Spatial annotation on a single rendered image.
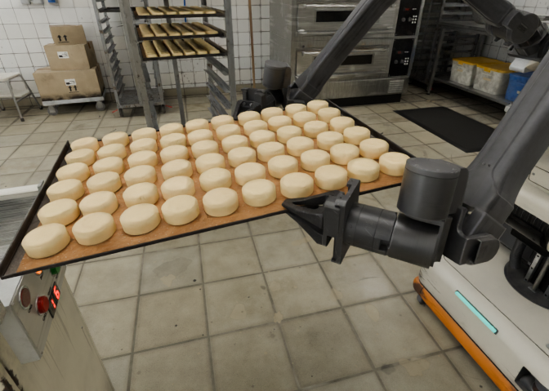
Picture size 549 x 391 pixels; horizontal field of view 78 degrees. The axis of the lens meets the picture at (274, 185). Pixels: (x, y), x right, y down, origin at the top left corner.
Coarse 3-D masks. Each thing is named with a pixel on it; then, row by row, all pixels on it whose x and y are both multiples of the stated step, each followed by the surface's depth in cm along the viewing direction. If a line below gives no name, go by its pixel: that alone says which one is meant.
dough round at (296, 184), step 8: (288, 176) 52; (296, 176) 51; (304, 176) 51; (280, 184) 51; (288, 184) 50; (296, 184) 49; (304, 184) 49; (312, 184) 50; (288, 192) 49; (296, 192) 49; (304, 192) 49; (312, 192) 51
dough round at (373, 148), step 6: (372, 138) 62; (360, 144) 60; (366, 144) 59; (372, 144) 59; (378, 144) 59; (384, 144) 59; (360, 150) 60; (366, 150) 58; (372, 150) 58; (378, 150) 58; (384, 150) 58; (366, 156) 59; (372, 156) 58; (378, 156) 58
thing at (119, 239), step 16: (240, 128) 75; (128, 144) 71; (160, 144) 70; (96, 160) 65; (160, 160) 64; (192, 160) 63; (160, 176) 58; (192, 176) 58; (272, 176) 56; (384, 176) 54; (400, 176) 53; (160, 192) 54; (240, 192) 52; (320, 192) 51; (160, 208) 50; (240, 208) 49; (256, 208) 48; (272, 208) 48; (160, 224) 47; (192, 224) 46; (208, 224) 46; (112, 240) 44; (128, 240) 44; (144, 240) 44; (48, 256) 42; (64, 256) 42; (80, 256) 42; (16, 272) 40
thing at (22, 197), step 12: (0, 192) 68; (12, 192) 68; (24, 192) 68; (36, 192) 69; (0, 204) 68; (12, 204) 69; (24, 204) 70; (0, 216) 69; (12, 216) 70; (24, 216) 71
